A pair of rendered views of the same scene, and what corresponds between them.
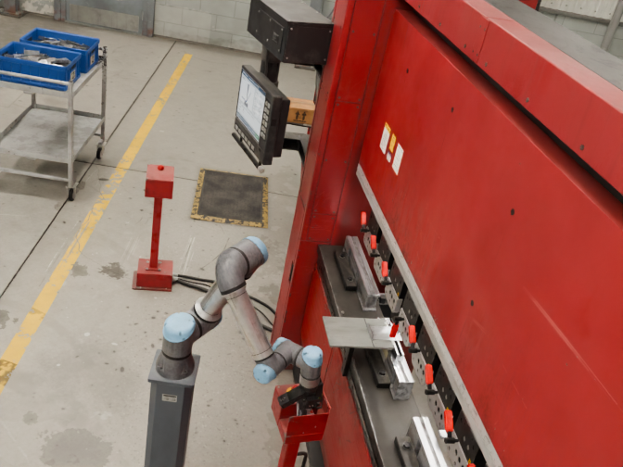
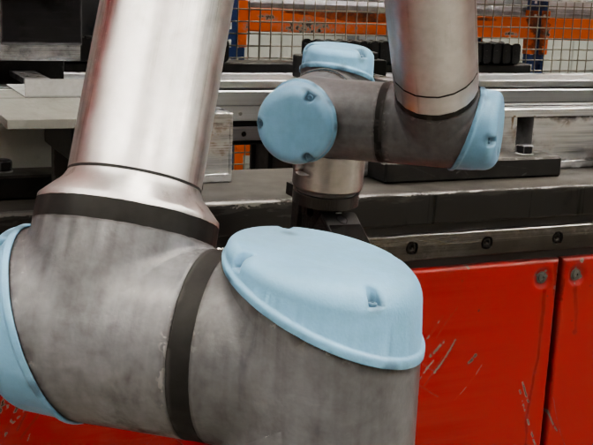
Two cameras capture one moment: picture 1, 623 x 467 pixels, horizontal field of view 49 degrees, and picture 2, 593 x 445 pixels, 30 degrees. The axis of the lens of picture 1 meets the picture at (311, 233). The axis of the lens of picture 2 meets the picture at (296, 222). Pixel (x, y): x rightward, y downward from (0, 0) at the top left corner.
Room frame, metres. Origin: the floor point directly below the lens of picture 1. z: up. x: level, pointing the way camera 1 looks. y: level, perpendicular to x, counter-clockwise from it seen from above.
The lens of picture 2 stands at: (2.14, 1.03, 1.16)
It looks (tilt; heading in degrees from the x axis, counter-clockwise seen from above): 13 degrees down; 260
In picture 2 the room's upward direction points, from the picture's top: 2 degrees clockwise
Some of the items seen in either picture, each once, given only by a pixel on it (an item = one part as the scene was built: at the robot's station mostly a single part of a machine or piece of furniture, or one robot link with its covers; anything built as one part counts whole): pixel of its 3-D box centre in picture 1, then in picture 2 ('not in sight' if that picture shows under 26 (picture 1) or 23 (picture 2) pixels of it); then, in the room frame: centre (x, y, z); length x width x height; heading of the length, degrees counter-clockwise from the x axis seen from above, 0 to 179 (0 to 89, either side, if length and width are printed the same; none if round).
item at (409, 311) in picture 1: (417, 319); not in sight; (2.06, -0.45, 1.21); 0.15 x 0.09 x 0.17; 15
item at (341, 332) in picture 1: (357, 332); (67, 107); (2.19, -0.26, 1.00); 0.26 x 0.18 x 0.01; 105
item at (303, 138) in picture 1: (293, 152); not in sight; (3.41, 0.19, 1.17); 0.40 x 0.24 x 0.07; 15
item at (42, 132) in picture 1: (49, 116); not in sight; (4.74, 2.15, 0.47); 0.90 x 0.66 x 0.95; 6
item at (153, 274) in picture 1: (156, 227); not in sight; (3.57, 0.95, 0.41); 0.25 x 0.20 x 0.83; 105
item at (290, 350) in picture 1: (286, 353); (325, 117); (1.94, 0.00, 1.02); 0.11 x 0.11 x 0.08; 64
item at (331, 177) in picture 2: (309, 377); (326, 171); (1.91, -0.10, 0.95); 0.08 x 0.08 x 0.05
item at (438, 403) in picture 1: (451, 397); not in sight; (1.67, -0.55, 1.21); 0.15 x 0.09 x 0.17; 15
